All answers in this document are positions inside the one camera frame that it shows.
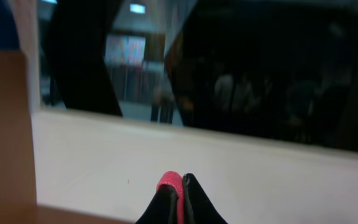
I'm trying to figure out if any red soccer t-shirt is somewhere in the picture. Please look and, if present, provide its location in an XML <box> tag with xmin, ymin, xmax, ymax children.
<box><xmin>156</xmin><ymin>171</ymin><xmax>185</xmax><ymax>224</ymax></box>

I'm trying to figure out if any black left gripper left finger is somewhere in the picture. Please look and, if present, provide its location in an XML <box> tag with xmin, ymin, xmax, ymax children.
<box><xmin>135</xmin><ymin>185</ymin><xmax>178</xmax><ymax>224</ymax></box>

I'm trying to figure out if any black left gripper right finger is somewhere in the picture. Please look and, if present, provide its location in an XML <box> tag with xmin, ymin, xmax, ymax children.
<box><xmin>182</xmin><ymin>173</ymin><xmax>227</xmax><ymax>224</ymax></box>

